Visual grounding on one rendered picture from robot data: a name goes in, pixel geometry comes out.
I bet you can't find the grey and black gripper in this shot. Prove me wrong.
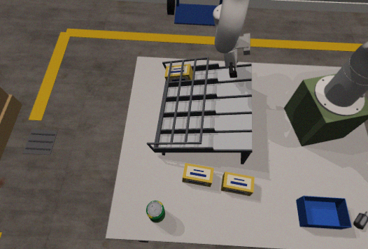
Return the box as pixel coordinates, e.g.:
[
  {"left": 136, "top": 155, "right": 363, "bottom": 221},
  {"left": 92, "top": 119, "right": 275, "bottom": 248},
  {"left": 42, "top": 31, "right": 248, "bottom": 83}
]
[{"left": 224, "top": 48, "right": 238, "bottom": 78}]

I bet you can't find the yellow carton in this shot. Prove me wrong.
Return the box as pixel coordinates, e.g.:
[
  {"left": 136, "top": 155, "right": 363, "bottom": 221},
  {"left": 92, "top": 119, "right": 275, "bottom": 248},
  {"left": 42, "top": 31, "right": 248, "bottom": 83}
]
[
  {"left": 182, "top": 163, "right": 214, "bottom": 187},
  {"left": 164, "top": 64, "right": 193, "bottom": 82},
  {"left": 221, "top": 171, "right": 255, "bottom": 196}
]

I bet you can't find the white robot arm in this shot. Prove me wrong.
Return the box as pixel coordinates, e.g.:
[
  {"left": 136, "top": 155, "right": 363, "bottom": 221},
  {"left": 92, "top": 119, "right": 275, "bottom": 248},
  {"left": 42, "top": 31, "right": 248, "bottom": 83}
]
[{"left": 213, "top": 0, "right": 368, "bottom": 116}]

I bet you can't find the blue open tray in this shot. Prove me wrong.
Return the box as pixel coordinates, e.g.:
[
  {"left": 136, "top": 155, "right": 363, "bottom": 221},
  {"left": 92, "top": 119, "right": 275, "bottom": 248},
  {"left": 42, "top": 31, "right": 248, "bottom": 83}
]
[{"left": 296, "top": 196, "right": 349, "bottom": 229}]

